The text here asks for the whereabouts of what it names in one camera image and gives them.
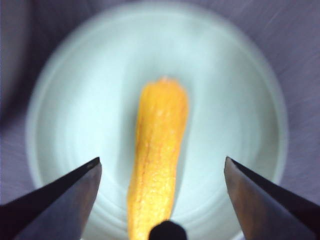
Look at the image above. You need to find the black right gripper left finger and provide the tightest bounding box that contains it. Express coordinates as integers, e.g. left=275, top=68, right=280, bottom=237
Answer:
left=0, top=156, right=103, bottom=240

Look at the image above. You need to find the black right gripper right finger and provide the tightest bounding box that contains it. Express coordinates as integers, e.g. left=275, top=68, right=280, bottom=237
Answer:
left=224, top=156, right=320, bottom=240

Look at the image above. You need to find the yellow corn cob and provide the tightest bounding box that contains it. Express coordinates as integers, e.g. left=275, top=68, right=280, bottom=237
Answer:
left=126, top=76, right=189, bottom=240

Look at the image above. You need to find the pale green round plate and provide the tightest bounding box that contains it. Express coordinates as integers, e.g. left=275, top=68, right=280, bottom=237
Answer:
left=24, top=8, right=289, bottom=240

